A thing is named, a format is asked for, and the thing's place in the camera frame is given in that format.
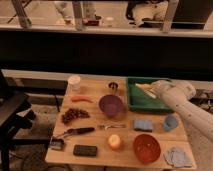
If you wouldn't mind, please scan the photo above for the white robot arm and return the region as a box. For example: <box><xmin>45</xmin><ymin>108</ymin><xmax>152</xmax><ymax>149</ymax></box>
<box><xmin>151</xmin><ymin>80</ymin><xmax>213</xmax><ymax>142</ymax></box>

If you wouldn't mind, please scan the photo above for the small metal cup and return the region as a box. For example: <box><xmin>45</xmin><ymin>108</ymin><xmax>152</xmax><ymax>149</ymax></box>
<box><xmin>108</xmin><ymin>82</ymin><xmax>118</xmax><ymax>91</ymax></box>

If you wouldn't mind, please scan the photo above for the grey folded cloth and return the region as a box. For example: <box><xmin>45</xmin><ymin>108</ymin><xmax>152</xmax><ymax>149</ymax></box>
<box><xmin>163</xmin><ymin>147</ymin><xmax>193</xmax><ymax>168</ymax></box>

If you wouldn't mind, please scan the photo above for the small black metal clip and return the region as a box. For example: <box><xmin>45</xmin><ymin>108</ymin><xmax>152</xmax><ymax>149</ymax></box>
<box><xmin>50</xmin><ymin>138</ymin><xmax>64</xmax><ymax>150</ymax></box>

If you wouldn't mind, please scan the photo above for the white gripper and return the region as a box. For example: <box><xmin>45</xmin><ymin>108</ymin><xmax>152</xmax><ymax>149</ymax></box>
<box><xmin>151</xmin><ymin>80</ymin><xmax>167</xmax><ymax>97</ymax></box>

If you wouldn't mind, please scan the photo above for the black rectangular case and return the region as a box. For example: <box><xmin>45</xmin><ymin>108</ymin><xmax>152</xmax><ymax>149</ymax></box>
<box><xmin>73</xmin><ymin>145</ymin><xmax>97</xmax><ymax>157</ymax></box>

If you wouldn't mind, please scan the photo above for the purple bowl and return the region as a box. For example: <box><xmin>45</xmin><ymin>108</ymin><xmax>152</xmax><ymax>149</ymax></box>
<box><xmin>99</xmin><ymin>95</ymin><xmax>123</xmax><ymax>117</ymax></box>

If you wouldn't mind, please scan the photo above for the yellow banana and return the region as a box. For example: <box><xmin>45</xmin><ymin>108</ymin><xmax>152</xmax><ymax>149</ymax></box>
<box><xmin>135</xmin><ymin>83</ymin><xmax>156</xmax><ymax>98</ymax></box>

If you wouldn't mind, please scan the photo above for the blue sponge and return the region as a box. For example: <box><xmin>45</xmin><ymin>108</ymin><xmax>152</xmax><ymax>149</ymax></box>
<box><xmin>133</xmin><ymin>120</ymin><xmax>153</xmax><ymax>132</ymax></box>

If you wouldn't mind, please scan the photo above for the white plastic cup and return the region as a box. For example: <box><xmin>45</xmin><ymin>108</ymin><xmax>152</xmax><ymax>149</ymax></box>
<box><xmin>68</xmin><ymin>75</ymin><xmax>81</xmax><ymax>92</ymax></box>

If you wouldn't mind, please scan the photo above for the yellow apple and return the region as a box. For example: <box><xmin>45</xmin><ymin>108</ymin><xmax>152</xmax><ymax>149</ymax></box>
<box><xmin>108</xmin><ymin>134</ymin><xmax>122</xmax><ymax>150</ymax></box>

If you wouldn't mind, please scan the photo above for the red bowl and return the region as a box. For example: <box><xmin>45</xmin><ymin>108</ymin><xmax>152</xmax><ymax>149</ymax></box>
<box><xmin>133</xmin><ymin>134</ymin><xmax>161</xmax><ymax>165</ymax></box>

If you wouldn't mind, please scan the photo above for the silver fork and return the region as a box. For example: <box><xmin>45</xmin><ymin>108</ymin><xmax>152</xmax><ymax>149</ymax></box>
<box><xmin>98</xmin><ymin>124</ymin><xmax>126</xmax><ymax>130</ymax></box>

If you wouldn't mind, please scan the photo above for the green plastic tray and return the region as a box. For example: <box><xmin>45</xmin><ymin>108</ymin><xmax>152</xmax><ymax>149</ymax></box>
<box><xmin>126</xmin><ymin>77</ymin><xmax>172</xmax><ymax>113</ymax></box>

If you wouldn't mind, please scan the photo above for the black chair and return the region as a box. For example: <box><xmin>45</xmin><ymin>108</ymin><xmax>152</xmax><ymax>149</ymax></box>
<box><xmin>0</xmin><ymin>71</ymin><xmax>35</xmax><ymax>171</ymax></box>

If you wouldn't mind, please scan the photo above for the bunch of dark grapes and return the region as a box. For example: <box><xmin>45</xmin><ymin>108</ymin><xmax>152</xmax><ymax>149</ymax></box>
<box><xmin>61</xmin><ymin>108</ymin><xmax>90</xmax><ymax>125</ymax></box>

